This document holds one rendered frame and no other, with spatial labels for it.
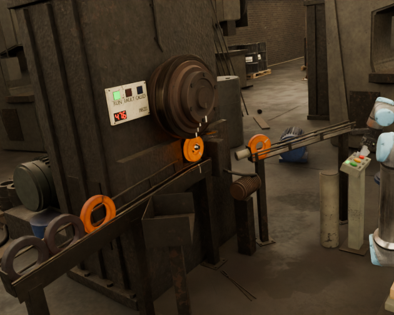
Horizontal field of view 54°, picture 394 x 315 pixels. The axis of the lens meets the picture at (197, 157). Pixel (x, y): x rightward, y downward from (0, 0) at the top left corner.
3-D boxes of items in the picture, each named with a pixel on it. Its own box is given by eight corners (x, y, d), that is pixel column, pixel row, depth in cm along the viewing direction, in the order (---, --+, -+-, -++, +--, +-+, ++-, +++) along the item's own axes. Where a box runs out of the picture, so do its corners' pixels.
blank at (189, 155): (179, 151, 222) (184, 152, 220) (190, 129, 227) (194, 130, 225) (192, 165, 233) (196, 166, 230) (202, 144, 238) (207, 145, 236)
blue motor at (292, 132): (277, 166, 423) (275, 135, 413) (282, 150, 475) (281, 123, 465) (306, 166, 414) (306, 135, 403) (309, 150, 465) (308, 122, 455)
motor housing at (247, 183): (233, 254, 265) (227, 180, 249) (250, 239, 281) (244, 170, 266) (250, 259, 257) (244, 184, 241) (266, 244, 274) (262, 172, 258)
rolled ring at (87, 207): (77, 215, 168) (72, 214, 170) (95, 244, 178) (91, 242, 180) (105, 187, 180) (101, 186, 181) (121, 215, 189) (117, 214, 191)
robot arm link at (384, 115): (399, 109, 196) (397, 102, 207) (374, 110, 201) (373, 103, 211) (399, 126, 200) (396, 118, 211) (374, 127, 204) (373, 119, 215)
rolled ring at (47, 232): (77, 206, 169) (73, 205, 171) (41, 230, 156) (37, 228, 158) (90, 241, 176) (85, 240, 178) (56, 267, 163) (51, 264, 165)
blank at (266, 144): (257, 161, 262) (259, 162, 258) (242, 145, 255) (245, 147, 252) (272, 144, 262) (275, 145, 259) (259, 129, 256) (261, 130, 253)
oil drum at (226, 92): (192, 147, 529) (184, 81, 502) (217, 136, 572) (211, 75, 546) (229, 152, 493) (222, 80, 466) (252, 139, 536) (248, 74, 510)
